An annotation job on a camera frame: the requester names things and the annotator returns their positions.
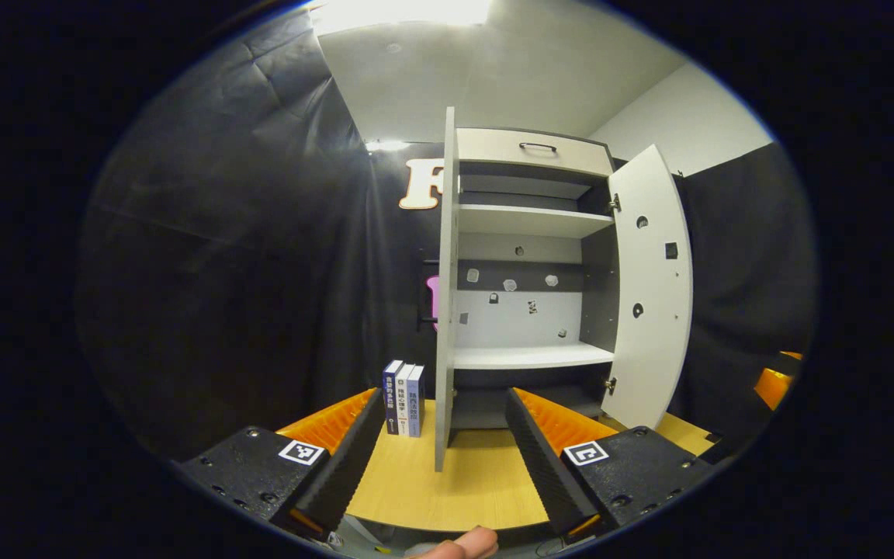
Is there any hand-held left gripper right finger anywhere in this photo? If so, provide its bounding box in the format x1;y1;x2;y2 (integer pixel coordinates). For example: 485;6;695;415
505;387;716;542

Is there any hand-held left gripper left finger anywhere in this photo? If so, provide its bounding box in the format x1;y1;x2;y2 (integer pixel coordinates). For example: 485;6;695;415
175;387;387;543

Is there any white double-door shoe cabinet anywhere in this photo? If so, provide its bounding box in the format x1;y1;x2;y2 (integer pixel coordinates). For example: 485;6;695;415
447;127;620;449

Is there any white cabinet door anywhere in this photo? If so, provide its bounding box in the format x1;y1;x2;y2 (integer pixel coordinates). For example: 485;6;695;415
416;106;461;473
601;144;695;430

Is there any black backdrop cloth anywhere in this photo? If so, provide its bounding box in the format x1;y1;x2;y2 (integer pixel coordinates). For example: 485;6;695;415
74;8;817;467

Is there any ceiling light panel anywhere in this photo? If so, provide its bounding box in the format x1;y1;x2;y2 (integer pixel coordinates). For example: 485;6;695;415
311;0;494;36

